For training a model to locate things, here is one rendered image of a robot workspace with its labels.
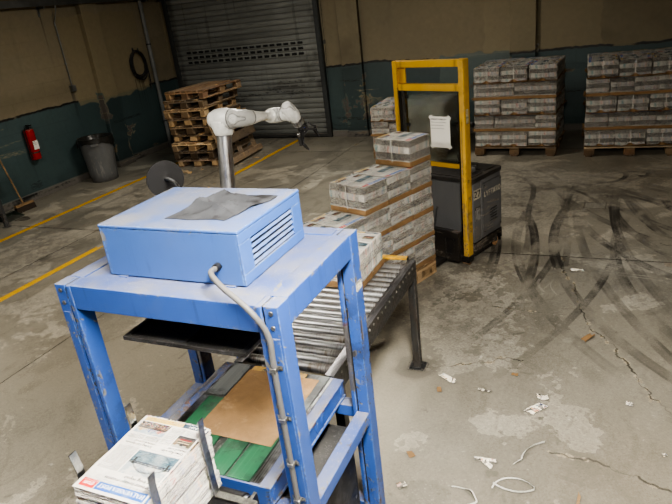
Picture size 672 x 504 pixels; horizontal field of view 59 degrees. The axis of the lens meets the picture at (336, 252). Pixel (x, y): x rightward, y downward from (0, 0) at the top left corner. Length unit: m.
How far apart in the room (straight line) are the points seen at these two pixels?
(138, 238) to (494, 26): 9.11
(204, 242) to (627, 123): 7.67
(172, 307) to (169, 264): 0.17
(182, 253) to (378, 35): 9.44
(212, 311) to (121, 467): 0.60
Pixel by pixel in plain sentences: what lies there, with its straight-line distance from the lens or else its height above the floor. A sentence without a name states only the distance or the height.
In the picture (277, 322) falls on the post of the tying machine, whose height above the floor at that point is 1.50.
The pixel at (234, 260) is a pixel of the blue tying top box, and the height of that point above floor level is 1.64.
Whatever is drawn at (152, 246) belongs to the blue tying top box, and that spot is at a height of 1.68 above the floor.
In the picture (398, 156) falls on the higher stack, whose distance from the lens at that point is 5.09.
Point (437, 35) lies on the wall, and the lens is 10.98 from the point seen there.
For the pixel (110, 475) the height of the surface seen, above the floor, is 1.06.
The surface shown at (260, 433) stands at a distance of 2.59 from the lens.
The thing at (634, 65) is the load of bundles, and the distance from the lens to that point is 9.01.
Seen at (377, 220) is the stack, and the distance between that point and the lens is 4.80.
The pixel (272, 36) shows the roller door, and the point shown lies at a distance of 12.11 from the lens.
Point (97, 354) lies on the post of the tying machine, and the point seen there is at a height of 1.24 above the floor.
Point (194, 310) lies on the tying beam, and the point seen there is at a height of 1.51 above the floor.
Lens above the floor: 2.39
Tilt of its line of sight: 22 degrees down
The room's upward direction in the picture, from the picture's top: 7 degrees counter-clockwise
